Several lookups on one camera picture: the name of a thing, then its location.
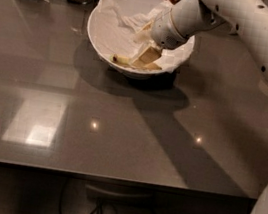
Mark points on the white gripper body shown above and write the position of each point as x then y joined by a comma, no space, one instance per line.
163,31

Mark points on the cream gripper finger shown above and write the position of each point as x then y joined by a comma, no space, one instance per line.
152,54
137,59

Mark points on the yellow banana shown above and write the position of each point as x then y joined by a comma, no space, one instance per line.
124,61

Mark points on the white bowl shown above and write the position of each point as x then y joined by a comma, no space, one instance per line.
100,39

